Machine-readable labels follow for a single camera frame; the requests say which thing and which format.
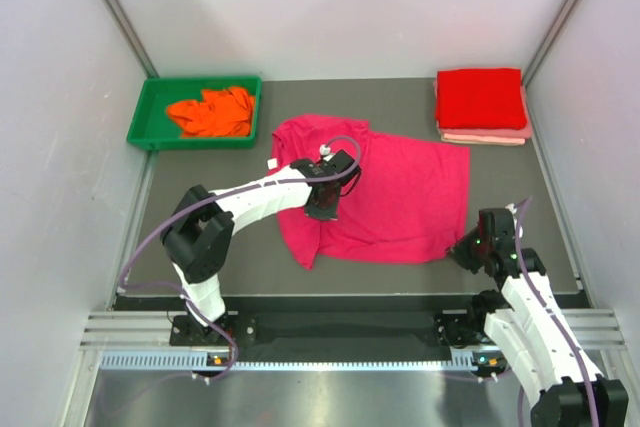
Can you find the slotted grey cable duct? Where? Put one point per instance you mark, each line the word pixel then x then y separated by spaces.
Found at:
pixel 460 361

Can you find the folded pink t-shirt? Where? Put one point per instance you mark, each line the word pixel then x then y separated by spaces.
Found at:
pixel 524 133

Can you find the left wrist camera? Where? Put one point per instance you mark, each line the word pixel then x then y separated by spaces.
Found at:
pixel 325 152

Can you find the folded peach t-shirt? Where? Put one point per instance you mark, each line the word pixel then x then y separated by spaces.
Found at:
pixel 483 140

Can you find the folded red t-shirt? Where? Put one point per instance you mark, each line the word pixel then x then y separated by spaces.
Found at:
pixel 480 99

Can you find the green plastic bin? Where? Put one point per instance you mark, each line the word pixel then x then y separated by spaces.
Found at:
pixel 152 130

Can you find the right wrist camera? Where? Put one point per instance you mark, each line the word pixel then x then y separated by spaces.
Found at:
pixel 513 209

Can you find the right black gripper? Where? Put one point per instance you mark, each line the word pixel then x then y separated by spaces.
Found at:
pixel 458 250

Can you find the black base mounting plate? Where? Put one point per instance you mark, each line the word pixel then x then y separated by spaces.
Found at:
pixel 364 327

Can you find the aluminium frame rail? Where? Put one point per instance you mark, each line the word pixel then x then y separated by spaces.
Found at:
pixel 126 330

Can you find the magenta pink t-shirt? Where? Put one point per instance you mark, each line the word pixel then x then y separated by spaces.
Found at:
pixel 409 206

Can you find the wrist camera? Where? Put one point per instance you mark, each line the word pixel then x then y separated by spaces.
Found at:
pixel 513 209
pixel 325 152

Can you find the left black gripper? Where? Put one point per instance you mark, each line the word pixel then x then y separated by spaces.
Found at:
pixel 325 214

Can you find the orange t-shirt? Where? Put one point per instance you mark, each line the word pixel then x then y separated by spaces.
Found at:
pixel 226 113

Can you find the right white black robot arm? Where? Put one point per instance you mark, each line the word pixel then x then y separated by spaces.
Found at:
pixel 521 316

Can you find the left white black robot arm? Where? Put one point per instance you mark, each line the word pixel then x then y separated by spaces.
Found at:
pixel 198 243

